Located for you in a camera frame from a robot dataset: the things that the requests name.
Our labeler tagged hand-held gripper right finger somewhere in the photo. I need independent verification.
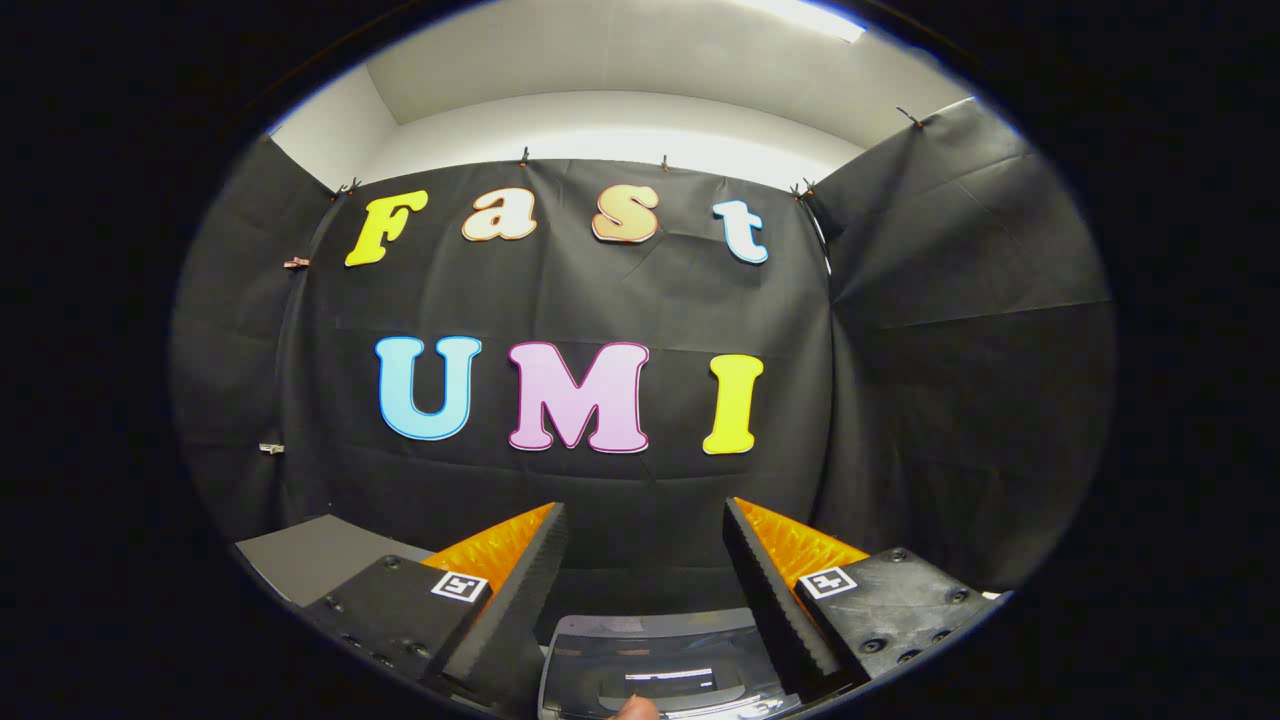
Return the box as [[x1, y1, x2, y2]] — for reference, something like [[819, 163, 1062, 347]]
[[721, 496, 1003, 702]]

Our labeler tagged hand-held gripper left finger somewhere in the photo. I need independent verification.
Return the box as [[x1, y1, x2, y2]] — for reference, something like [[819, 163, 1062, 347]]
[[303, 502, 569, 717]]

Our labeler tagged grey washing machine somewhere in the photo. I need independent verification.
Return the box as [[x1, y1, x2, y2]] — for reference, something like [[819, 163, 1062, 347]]
[[538, 608, 801, 720]]

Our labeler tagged black backdrop cloth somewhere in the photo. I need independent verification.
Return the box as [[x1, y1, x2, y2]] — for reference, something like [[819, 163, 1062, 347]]
[[170, 95, 1116, 621]]

